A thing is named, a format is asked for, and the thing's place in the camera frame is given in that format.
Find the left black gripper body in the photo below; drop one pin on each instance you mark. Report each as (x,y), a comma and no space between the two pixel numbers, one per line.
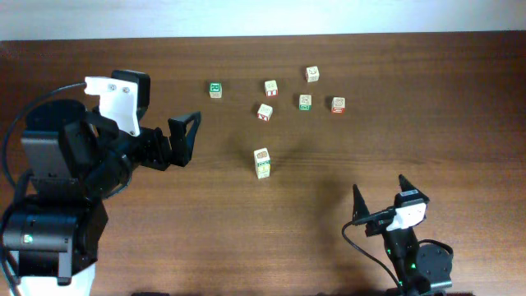
(150,142)

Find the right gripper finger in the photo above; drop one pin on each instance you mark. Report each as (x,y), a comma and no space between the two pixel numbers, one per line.
(409,193)
(360,211)

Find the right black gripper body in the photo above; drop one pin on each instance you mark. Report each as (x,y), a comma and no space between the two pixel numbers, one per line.
(379,225)

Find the red shell picture block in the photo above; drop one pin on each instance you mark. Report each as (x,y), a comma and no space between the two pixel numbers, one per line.
(261,156)

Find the green N block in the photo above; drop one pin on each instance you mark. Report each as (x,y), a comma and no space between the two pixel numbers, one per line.
(263,174)

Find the red snail block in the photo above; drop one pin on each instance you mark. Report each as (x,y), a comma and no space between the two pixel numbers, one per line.
(338,105)

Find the green eight block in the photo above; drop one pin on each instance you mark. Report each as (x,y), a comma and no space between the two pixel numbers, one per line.
(267,162)

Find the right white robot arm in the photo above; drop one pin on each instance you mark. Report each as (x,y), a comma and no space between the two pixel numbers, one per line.
(421,267)

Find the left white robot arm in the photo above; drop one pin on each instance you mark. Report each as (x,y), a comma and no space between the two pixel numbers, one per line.
(78,159)

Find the green R block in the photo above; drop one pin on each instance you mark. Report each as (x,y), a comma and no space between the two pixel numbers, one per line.
(215,90)

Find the red X number block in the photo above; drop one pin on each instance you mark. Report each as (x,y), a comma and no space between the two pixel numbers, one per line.
(264,112)

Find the red six block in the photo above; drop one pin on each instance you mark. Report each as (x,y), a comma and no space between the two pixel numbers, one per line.
(271,88)

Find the green butterfly block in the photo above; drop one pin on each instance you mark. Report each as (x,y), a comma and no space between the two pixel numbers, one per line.
(305,102)

